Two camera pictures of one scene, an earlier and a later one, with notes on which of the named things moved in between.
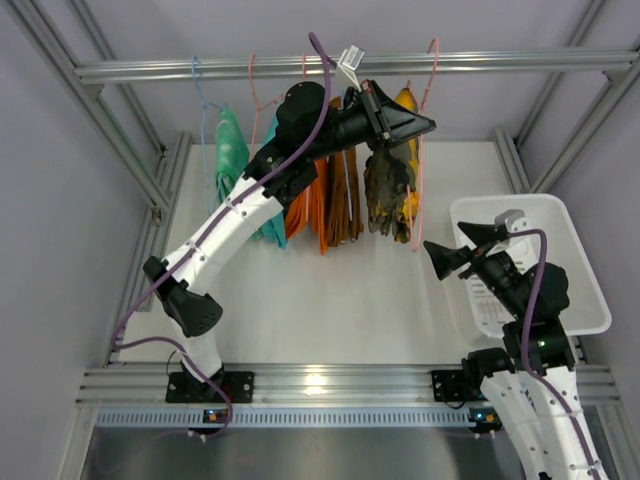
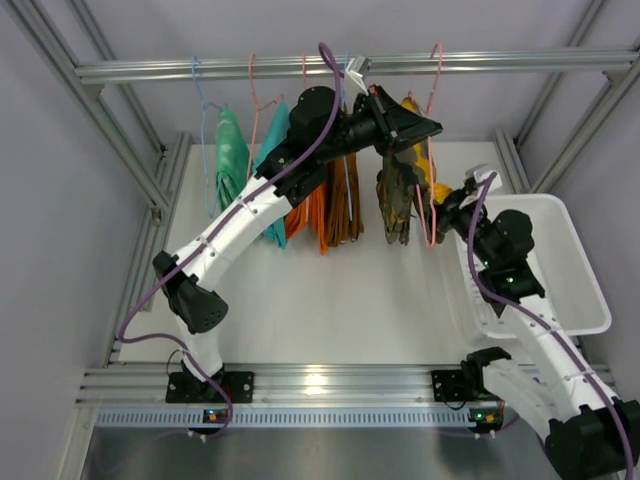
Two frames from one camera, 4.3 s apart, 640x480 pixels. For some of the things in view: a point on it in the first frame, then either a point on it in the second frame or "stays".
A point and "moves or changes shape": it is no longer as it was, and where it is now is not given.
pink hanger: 435,41 → 431,242
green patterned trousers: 232,158 stays
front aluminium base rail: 295,384 stays
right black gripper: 477,255 → 447,213
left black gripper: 377,114 stays
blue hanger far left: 210,206 stays
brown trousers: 344,219 stays
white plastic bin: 587,313 stays
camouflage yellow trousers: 391,179 moves or changes shape
